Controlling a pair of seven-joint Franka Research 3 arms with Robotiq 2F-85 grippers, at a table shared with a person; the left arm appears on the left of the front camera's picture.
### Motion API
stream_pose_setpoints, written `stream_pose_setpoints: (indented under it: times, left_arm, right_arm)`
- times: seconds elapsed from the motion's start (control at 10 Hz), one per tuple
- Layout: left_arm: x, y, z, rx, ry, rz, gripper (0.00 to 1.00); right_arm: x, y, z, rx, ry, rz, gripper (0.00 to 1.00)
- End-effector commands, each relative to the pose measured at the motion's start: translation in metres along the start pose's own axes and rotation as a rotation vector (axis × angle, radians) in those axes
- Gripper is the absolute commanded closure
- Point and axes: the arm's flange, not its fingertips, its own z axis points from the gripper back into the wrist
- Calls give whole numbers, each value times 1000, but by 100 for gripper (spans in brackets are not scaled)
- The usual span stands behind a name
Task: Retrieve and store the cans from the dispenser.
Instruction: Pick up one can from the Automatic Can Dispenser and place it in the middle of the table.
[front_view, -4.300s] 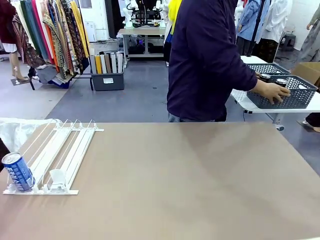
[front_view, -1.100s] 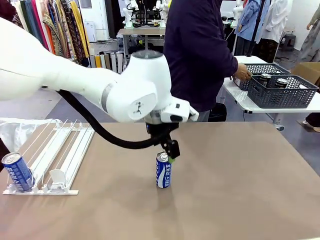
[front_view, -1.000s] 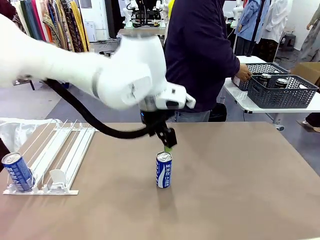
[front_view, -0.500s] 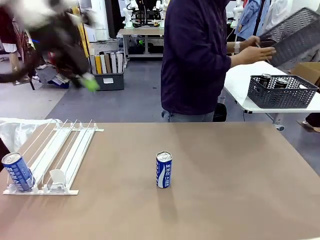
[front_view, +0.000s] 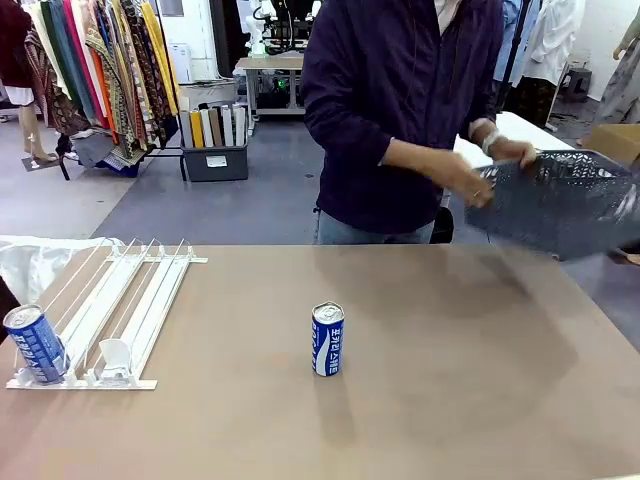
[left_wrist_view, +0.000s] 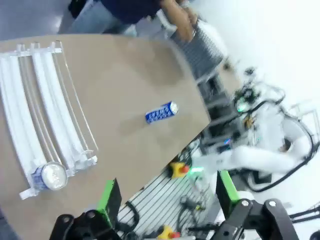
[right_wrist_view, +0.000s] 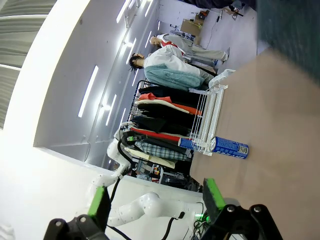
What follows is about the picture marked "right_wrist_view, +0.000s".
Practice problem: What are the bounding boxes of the green-padded right gripper right finger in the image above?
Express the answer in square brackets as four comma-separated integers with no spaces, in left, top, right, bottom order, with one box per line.
[200,177,284,240]

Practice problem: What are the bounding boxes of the black-haired mannequin white jacket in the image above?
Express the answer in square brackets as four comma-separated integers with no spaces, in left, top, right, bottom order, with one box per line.
[128,45,216,84]

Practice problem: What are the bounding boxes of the white wire can dispenser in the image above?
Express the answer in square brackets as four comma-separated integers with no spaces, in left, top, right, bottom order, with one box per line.
[188,83,229,157]

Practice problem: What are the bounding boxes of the white plastic bag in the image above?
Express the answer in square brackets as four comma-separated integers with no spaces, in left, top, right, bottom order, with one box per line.
[208,68,237,89]

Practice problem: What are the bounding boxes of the bald mannequin grey clothes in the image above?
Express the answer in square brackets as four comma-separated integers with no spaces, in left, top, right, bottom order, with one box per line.
[149,33,231,64]

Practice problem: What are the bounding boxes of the brown cardboard box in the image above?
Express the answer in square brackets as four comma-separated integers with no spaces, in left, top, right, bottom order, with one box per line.
[180,18,203,39]

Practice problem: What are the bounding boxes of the blue Pocari Sweat can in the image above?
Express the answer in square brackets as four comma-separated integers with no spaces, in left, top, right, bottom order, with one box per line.
[177,136,201,151]
[211,135,250,160]

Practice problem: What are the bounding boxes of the white ceiling light strip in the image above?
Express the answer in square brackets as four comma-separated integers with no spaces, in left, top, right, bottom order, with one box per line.
[116,0,133,24]
[105,94,118,127]
[125,37,138,65]
[77,65,100,119]

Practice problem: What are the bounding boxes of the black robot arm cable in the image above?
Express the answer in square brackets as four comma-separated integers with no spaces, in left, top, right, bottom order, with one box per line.
[109,138,134,204]

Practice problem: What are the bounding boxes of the teal fleece garment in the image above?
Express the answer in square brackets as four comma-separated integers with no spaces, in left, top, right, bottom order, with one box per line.
[144,63,206,91]

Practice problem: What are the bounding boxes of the rack of hanging clothes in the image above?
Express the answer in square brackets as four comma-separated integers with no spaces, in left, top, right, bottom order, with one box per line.
[120,79,219,169]

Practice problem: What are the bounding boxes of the green-padded right gripper left finger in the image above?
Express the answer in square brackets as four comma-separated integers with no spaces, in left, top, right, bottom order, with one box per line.
[43,185,112,240]

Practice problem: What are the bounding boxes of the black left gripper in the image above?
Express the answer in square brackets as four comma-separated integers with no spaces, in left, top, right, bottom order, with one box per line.
[121,130,149,144]

